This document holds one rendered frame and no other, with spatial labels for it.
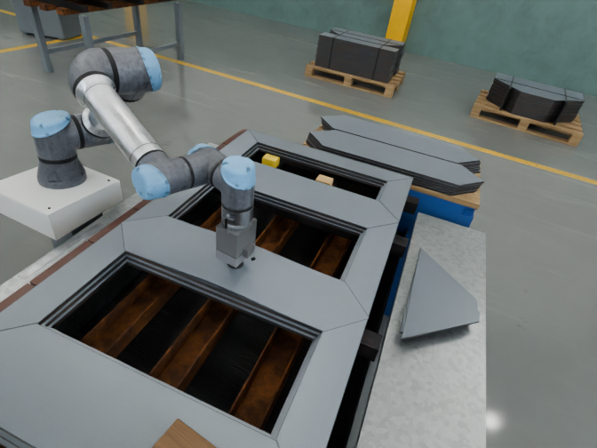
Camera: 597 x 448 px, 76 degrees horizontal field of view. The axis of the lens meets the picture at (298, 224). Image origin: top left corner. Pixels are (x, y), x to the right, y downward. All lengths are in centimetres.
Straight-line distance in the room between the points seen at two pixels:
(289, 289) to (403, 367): 34
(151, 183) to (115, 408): 43
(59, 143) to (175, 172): 69
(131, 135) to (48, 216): 57
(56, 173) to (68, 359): 77
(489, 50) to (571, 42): 116
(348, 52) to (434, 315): 452
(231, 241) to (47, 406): 47
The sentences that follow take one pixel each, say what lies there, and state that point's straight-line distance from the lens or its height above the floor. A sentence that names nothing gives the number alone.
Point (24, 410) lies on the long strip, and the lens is 90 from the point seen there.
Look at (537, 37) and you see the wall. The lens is 785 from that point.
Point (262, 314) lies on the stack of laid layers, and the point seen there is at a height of 83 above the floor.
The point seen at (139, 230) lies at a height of 85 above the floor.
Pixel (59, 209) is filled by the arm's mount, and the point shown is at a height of 78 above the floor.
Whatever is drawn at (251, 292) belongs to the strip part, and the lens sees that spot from 98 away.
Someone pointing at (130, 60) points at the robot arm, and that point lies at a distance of 116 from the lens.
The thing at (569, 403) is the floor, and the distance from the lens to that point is 233.
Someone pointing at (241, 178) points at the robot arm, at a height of 114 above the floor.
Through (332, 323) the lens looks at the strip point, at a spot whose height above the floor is 85.
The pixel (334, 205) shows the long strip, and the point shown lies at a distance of 132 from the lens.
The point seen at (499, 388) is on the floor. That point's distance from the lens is 217.
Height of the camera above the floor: 158
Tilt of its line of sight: 37 degrees down
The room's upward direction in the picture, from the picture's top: 9 degrees clockwise
